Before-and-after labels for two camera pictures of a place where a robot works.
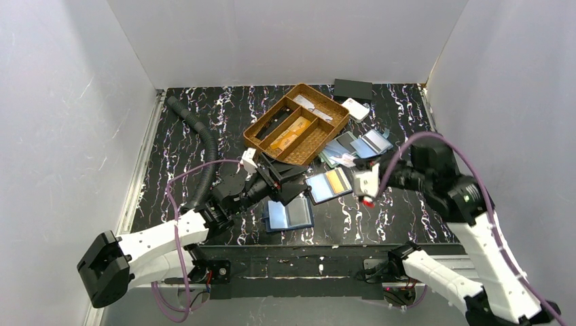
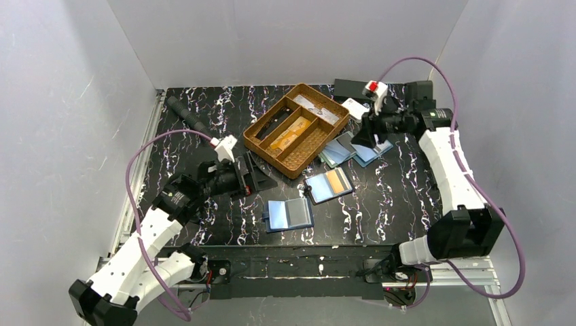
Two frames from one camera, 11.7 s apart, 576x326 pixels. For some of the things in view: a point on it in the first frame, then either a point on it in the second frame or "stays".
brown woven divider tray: [295, 127] stays
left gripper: [274, 180] → [243, 175]
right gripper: [384, 172] → [371, 124]
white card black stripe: [347, 160] → [325, 115]
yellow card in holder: [334, 180] stays
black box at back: [353, 89] stays
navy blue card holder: [295, 215] stays
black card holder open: [327, 186] stays
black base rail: [301, 272] stays
